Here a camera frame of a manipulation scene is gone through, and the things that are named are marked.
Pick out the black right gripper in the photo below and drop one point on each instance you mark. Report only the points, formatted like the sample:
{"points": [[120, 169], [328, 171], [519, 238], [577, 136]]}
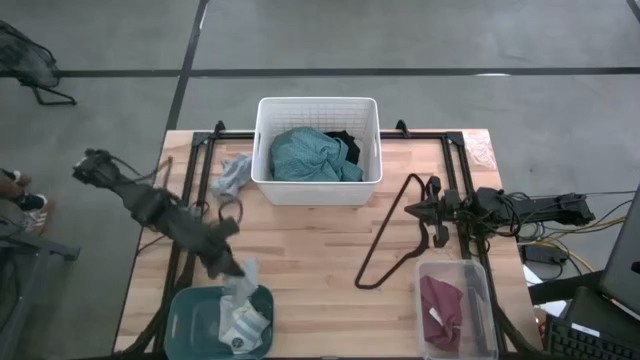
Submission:
{"points": [[447, 207]]}

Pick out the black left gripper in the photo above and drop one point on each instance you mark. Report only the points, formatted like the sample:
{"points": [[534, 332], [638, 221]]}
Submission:
{"points": [[215, 237]]}

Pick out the plain white sock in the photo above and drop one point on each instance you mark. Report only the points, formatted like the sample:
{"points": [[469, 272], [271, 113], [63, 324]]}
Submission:
{"points": [[245, 280], [234, 310]]}

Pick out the white blue striped sock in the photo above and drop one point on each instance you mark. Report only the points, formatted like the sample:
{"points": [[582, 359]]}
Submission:
{"points": [[247, 330]]}

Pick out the black cloth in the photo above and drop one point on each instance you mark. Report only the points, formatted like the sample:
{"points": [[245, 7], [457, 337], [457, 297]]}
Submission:
{"points": [[350, 145]]}

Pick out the maroon cloth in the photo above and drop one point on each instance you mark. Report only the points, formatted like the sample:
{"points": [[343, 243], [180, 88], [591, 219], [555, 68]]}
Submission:
{"points": [[440, 310]]}

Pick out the teal floral patterned cloth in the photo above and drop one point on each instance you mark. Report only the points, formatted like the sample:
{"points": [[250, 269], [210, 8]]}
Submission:
{"points": [[305, 155]]}

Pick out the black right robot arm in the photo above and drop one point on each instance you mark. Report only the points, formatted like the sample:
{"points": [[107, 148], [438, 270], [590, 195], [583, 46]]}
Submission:
{"points": [[540, 207]]}

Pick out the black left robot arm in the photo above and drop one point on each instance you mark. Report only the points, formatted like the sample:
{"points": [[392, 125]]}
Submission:
{"points": [[150, 205]]}

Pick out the teal plastic bin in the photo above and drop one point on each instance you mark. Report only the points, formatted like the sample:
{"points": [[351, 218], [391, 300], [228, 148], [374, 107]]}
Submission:
{"points": [[192, 325]]}

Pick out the clear plastic bag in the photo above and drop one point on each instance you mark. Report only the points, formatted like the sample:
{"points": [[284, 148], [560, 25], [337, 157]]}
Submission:
{"points": [[481, 150]]}

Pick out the grey cloth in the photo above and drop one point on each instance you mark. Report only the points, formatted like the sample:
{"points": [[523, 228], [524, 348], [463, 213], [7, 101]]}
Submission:
{"points": [[232, 175]]}

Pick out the white perforated plastic basket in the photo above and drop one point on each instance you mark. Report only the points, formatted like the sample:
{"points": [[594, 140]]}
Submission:
{"points": [[320, 195]]}

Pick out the black power adapter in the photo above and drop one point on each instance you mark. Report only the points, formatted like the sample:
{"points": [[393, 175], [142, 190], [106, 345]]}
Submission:
{"points": [[544, 254]]}

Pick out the clear plastic bin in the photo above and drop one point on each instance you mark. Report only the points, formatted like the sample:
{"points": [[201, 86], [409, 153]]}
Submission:
{"points": [[480, 350]]}

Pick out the black box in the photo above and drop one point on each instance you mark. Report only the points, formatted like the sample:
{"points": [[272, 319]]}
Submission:
{"points": [[565, 287]]}

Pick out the grey metal stand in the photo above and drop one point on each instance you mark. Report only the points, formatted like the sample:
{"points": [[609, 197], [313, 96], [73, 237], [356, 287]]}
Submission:
{"points": [[35, 250]]}

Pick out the grey laptop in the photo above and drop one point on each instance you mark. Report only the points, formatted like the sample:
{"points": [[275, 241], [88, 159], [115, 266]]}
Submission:
{"points": [[622, 260]]}

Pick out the person's foot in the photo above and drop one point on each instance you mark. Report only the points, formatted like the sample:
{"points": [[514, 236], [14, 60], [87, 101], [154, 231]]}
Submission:
{"points": [[30, 202]]}

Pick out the black keyboard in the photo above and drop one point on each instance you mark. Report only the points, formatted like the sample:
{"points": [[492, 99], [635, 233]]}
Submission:
{"points": [[585, 345]]}

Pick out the black mesh chair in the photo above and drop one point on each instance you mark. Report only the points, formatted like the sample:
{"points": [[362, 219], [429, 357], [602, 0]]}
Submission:
{"points": [[25, 60]]}

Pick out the black table frame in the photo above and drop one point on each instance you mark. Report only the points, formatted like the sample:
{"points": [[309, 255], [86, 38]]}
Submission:
{"points": [[452, 160]]}

